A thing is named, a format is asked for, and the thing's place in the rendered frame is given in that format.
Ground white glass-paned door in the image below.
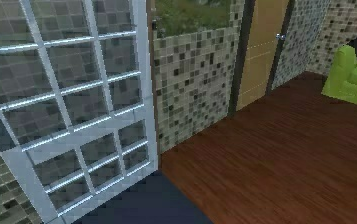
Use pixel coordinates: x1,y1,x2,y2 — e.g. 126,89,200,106
0,0,160,224

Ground window with green view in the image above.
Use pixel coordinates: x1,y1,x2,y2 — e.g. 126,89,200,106
151,0,234,38

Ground tan wooden door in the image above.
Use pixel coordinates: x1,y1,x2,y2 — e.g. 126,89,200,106
228,0,296,117

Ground green armchair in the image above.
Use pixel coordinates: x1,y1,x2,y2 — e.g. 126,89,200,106
321,44,357,109

